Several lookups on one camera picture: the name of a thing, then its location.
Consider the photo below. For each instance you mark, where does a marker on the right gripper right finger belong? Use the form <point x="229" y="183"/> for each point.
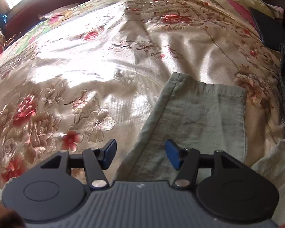
<point x="185" y="161"/>

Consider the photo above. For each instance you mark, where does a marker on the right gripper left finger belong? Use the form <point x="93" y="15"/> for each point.
<point x="96" y="161"/>

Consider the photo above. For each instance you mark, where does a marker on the olive green pants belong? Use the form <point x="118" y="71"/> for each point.
<point x="206" y="117"/>

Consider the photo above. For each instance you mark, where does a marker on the floral satin bedspread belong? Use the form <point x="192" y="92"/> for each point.
<point x="95" y="72"/>

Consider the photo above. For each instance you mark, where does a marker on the black folded item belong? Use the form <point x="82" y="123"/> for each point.
<point x="271" y="32"/>

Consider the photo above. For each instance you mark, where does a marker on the maroon upholstered bench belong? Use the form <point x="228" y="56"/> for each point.
<point x="26" y="14"/>

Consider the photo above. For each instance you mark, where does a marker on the blue bag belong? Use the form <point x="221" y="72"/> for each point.
<point x="3" y="20"/>

